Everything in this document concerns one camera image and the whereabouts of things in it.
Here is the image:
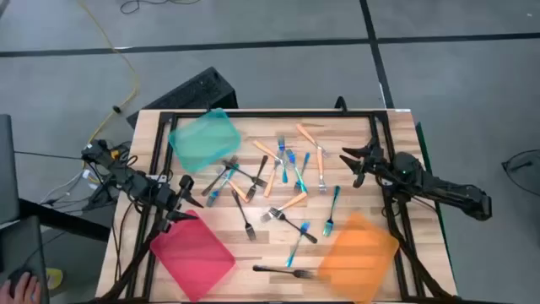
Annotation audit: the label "white cable bundle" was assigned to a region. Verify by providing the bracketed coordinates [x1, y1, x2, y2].
[40, 167, 102, 204]

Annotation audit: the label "yellow object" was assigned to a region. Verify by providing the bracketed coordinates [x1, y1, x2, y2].
[45, 267, 65, 291]

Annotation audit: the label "black perforated computer case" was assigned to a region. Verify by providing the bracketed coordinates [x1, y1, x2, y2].
[126, 66, 240, 129]

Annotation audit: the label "black cable loop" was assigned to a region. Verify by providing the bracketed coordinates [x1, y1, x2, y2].
[500, 149, 540, 198]

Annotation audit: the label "black desk beam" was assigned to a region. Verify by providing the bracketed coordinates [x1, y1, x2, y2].
[19, 197, 111, 243]

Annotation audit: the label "red translucent plastic bin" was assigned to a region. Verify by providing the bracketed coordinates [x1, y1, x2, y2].
[149, 209, 237, 303]

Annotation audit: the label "teal translucent plastic bin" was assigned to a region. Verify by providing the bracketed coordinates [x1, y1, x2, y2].
[167, 107, 243, 175]

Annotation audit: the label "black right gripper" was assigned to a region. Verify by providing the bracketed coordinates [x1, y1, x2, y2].
[338, 136, 392, 190]

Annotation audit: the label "person's hand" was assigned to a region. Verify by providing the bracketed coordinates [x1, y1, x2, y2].
[0, 271, 42, 304]

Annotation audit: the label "black computer mouse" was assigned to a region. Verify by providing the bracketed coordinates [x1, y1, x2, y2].
[7, 266, 35, 288]

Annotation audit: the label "cream-handled forks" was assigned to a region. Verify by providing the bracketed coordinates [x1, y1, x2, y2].
[215, 166, 251, 204]
[251, 139, 293, 169]

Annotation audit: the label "black floor cable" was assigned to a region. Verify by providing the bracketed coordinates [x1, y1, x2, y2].
[119, 0, 202, 15]

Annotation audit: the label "orange handled fork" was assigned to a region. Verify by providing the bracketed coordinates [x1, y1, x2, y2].
[259, 192, 309, 224]
[294, 122, 330, 160]
[316, 146, 328, 195]
[263, 152, 283, 198]

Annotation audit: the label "orange translucent plastic bin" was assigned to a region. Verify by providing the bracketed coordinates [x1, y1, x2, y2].
[316, 211, 401, 304]

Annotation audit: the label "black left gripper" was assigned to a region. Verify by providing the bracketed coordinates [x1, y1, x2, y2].
[153, 174, 205, 224]

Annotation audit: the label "yellow cable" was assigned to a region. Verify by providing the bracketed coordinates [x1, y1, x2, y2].
[77, 0, 140, 170]

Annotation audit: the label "dark desk top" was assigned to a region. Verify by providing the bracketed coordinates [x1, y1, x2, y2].
[0, 214, 51, 304]

